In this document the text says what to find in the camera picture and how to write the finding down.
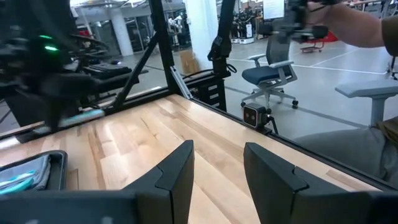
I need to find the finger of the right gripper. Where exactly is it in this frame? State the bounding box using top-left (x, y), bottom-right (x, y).
top-left (46, 95), bottom-right (63, 133)
top-left (70, 93), bottom-right (83, 116)

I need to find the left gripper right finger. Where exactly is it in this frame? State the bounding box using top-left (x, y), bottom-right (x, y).
top-left (243, 142), bottom-right (371, 224)

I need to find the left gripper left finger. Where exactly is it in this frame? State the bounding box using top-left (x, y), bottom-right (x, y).
top-left (123, 139), bottom-right (195, 224)

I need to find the grey cloth napkin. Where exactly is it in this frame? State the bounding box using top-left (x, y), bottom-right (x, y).
top-left (0, 154), bottom-right (52, 192)

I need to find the spoon with teal handle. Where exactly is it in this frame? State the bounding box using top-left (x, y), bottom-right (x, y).
top-left (0, 177), bottom-right (35, 196)

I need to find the person's forearm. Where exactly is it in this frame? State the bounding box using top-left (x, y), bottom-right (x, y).
top-left (323, 2), bottom-right (386, 49)

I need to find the black serving tray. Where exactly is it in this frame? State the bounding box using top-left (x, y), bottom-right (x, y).
top-left (0, 149), bottom-right (68, 192)

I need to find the black backlit keyboard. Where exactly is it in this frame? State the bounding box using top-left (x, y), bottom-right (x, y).
top-left (88, 63), bottom-right (133, 80)

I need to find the white round column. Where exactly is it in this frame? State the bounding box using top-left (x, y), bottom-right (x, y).
top-left (108, 7), bottom-right (135, 57)

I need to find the person's leg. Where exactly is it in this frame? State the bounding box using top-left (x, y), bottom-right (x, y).
top-left (294, 126), bottom-right (398, 189)

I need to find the black drawer cabinet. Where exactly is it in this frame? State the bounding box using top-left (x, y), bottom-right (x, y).
top-left (183, 73), bottom-right (228, 113)

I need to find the blue seat office chair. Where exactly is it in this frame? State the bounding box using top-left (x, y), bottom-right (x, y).
top-left (241, 33), bottom-right (300, 115)

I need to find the brown cardboard box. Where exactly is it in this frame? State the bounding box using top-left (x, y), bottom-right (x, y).
top-left (179, 49), bottom-right (201, 75)

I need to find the person's torso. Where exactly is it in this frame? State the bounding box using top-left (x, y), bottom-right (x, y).
top-left (375, 116), bottom-right (398, 147)

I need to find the grey chair armrest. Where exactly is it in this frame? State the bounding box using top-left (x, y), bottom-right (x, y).
top-left (335, 78), bottom-right (398, 128)

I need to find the white building pillar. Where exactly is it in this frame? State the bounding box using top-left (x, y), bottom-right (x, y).
top-left (183, 0), bottom-right (220, 74)

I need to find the red floor cart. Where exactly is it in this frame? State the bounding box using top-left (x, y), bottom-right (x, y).
top-left (300, 30), bottom-right (339, 54)

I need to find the person's hand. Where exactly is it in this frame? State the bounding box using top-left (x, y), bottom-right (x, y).
top-left (306, 1), bottom-right (333, 27)

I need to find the white sign board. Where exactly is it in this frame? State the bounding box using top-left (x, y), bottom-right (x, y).
top-left (262, 0), bottom-right (285, 21)

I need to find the small black stereo camera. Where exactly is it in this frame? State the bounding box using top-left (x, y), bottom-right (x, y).
top-left (242, 102), bottom-right (279, 135)

